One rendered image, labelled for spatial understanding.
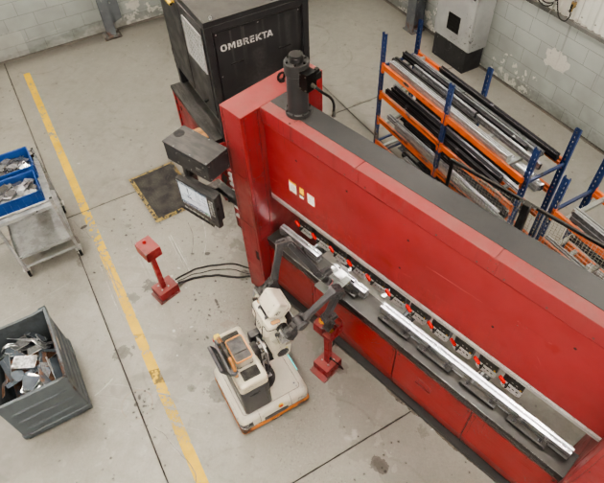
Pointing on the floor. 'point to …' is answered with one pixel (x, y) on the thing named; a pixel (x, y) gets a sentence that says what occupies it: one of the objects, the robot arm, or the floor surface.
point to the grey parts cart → (37, 224)
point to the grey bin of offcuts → (33, 375)
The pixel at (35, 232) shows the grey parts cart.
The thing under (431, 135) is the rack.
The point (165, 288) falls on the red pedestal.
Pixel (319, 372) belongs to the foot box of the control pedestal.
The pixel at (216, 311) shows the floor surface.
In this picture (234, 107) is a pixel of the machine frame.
